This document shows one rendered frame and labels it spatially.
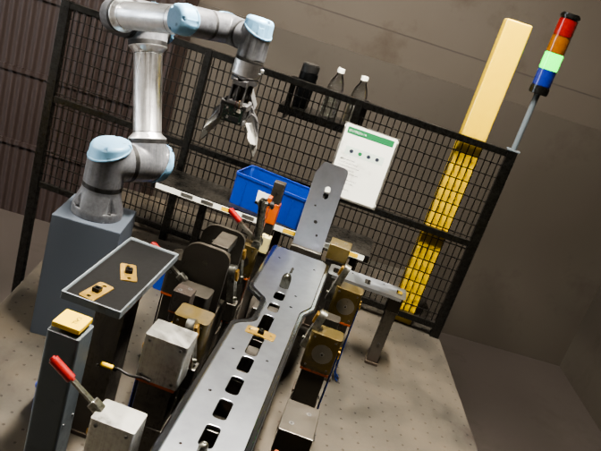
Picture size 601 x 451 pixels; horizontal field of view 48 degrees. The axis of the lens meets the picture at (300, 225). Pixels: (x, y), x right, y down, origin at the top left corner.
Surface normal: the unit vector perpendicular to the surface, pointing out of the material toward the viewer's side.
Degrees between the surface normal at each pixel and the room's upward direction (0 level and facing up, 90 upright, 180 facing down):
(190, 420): 0
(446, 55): 90
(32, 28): 90
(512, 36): 90
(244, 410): 0
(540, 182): 90
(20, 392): 0
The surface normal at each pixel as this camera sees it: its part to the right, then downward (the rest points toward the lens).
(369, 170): -0.17, 0.30
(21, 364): 0.29, -0.90
